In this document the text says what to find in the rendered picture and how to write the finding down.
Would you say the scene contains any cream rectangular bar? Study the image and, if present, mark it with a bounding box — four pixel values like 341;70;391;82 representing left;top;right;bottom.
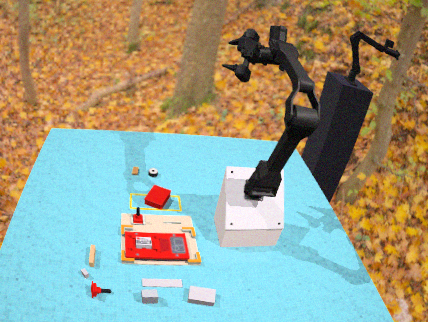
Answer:
89;245;96;267

